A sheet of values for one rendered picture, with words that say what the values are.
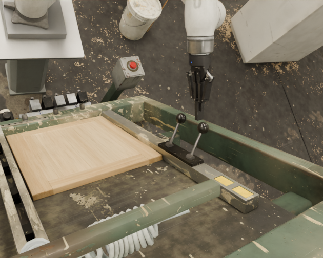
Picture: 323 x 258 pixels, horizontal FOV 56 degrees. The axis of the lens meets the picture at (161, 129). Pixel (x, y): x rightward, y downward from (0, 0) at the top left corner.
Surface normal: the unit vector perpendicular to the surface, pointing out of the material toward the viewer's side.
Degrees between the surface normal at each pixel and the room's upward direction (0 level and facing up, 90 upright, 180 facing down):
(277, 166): 90
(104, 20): 0
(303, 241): 55
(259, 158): 90
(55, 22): 3
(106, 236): 35
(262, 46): 90
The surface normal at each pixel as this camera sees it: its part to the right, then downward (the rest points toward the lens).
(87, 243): 0.54, 0.28
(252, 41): -0.87, 0.13
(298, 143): 0.42, -0.31
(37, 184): -0.04, -0.93
